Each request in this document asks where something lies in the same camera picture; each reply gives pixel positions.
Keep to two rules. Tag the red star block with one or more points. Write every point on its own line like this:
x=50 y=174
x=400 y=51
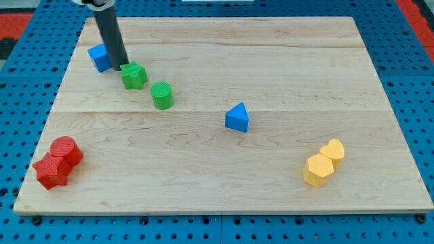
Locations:
x=52 y=171

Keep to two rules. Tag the yellow hexagon block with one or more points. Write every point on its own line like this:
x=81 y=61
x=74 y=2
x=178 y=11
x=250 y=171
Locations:
x=317 y=170

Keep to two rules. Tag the yellow heart block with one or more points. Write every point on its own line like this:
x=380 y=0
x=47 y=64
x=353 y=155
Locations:
x=335 y=151

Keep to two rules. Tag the blue cube block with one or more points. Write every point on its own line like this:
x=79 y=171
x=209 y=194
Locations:
x=100 y=57

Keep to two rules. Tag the blue triangle block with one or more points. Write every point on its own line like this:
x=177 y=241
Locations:
x=237 y=118

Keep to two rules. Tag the wooden board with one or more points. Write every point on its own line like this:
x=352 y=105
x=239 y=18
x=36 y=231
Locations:
x=303 y=80

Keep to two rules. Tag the red cylinder block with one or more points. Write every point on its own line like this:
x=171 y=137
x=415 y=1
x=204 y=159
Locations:
x=67 y=148

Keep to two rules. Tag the green star block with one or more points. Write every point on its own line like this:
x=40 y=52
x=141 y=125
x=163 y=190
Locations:
x=133 y=75

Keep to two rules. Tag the green cylinder block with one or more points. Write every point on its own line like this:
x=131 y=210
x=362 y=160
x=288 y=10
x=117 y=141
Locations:
x=162 y=97

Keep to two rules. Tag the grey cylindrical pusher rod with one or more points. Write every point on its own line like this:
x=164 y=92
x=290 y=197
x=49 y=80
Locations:
x=107 y=23

